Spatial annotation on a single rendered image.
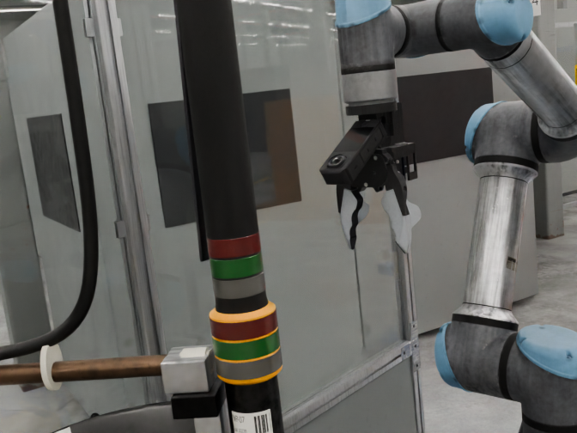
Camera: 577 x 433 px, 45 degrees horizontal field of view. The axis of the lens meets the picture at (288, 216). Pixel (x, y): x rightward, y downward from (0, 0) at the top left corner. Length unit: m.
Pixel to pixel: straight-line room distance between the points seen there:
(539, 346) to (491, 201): 0.28
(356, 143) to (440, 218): 3.81
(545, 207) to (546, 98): 6.23
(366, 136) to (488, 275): 0.45
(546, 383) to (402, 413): 0.86
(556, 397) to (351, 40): 0.65
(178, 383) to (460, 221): 4.45
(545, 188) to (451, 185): 2.65
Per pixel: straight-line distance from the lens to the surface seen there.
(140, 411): 0.66
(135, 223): 1.27
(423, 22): 1.03
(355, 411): 1.84
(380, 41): 0.97
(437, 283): 4.80
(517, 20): 0.98
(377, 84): 0.97
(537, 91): 1.13
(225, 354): 0.45
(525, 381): 1.24
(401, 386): 2.00
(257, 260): 0.44
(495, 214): 1.32
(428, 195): 4.65
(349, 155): 0.93
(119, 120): 1.25
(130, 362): 0.49
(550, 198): 7.38
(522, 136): 1.32
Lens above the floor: 1.71
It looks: 10 degrees down
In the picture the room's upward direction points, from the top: 6 degrees counter-clockwise
